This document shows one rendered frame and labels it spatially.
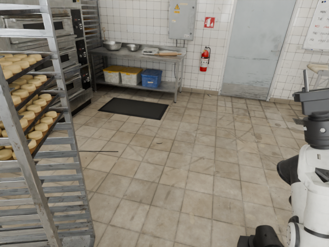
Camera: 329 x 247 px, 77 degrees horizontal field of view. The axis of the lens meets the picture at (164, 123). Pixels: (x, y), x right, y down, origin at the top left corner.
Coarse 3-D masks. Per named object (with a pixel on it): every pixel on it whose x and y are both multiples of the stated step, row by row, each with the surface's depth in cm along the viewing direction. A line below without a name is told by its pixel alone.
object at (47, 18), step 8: (40, 0) 83; (48, 0) 86; (48, 8) 85; (48, 16) 86; (48, 24) 88; (48, 40) 90; (56, 40) 93; (56, 48) 93; (56, 64) 96; (56, 80) 99; (64, 80) 102; (64, 88) 102; (64, 104) 105; (72, 128) 113; (72, 136) 115; (72, 144) 117; (80, 160) 127; (80, 168) 126; (80, 184) 132; (88, 200) 143; (88, 208) 144
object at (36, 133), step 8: (48, 112) 101; (40, 120) 95; (48, 120) 95; (32, 128) 90; (40, 128) 88; (48, 128) 92; (32, 136) 83; (40, 136) 85; (32, 144) 79; (0, 152) 73; (8, 152) 73; (32, 152) 77; (0, 160) 72
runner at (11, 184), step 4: (12, 180) 73; (16, 180) 73; (20, 180) 73; (24, 180) 74; (40, 180) 75; (44, 180) 78; (0, 184) 73; (4, 184) 73; (8, 184) 74; (12, 184) 74; (16, 184) 74; (20, 184) 74; (24, 184) 74
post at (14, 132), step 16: (0, 80) 54; (0, 96) 56; (0, 112) 58; (16, 112) 61; (16, 128) 61; (16, 144) 63; (32, 160) 69; (32, 176) 70; (32, 192) 73; (48, 208) 81; (48, 224) 82; (48, 240) 86
